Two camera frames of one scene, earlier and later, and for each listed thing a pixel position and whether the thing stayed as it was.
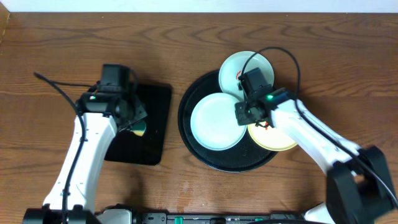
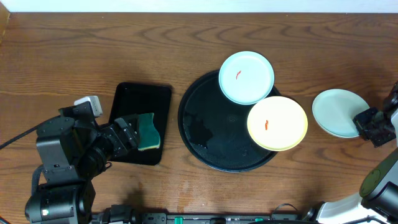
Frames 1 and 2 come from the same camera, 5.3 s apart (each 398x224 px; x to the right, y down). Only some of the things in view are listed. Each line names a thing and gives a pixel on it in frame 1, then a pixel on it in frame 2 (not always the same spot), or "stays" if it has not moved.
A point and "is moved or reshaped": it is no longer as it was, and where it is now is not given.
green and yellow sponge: x=138 y=128 is moved or reshaped
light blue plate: x=232 y=66 stays
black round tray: x=242 y=157 stays
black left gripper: x=137 y=113 → x=126 y=134
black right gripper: x=242 y=119 → x=360 y=120
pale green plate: x=214 y=122 → x=334 y=110
